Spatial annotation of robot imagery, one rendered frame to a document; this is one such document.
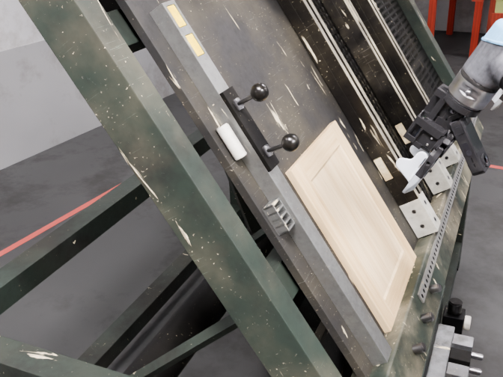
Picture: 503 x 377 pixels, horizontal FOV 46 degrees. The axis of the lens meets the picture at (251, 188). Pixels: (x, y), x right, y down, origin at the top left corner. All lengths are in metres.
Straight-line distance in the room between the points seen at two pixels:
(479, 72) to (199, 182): 0.52
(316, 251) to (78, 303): 2.15
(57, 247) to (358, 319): 1.23
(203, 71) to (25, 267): 1.14
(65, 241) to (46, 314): 1.07
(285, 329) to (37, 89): 4.38
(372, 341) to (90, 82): 0.85
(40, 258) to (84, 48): 1.22
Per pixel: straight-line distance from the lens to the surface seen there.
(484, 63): 1.11
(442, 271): 1.95
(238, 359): 2.83
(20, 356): 1.80
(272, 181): 1.31
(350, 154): 1.75
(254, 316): 1.18
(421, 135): 1.18
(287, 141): 1.21
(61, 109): 5.53
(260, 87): 1.20
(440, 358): 1.77
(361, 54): 2.16
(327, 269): 1.37
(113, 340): 2.75
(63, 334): 3.15
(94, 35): 1.10
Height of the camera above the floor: 1.89
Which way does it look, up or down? 26 degrees down
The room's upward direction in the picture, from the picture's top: 2 degrees counter-clockwise
